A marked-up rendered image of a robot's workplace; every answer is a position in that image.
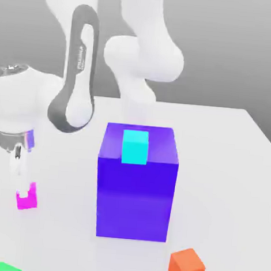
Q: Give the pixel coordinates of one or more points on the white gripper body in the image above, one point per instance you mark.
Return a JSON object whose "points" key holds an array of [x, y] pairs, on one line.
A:
{"points": [[18, 167]]}

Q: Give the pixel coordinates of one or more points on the small magenta cube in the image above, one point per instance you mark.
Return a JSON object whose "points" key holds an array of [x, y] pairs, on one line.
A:
{"points": [[27, 203]]}

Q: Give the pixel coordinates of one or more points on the small green cube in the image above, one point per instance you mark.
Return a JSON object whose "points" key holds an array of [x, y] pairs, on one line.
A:
{"points": [[6, 268]]}

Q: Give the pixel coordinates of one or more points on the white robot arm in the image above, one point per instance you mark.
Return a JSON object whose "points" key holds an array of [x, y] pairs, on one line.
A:
{"points": [[142, 57]]}

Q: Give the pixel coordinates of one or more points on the large blue box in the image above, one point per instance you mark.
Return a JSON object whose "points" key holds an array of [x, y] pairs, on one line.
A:
{"points": [[134, 200]]}

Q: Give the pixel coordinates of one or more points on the small cyan cube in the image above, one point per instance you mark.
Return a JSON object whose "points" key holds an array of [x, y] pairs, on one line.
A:
{"points": [[134, 149]]}

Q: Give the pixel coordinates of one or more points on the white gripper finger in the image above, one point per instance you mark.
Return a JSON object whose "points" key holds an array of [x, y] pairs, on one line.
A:
{"points": [[23, 192]]}

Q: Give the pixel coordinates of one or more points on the small orange cube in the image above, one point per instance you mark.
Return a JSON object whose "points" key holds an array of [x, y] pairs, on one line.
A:
{"points": [[186, 268]]}

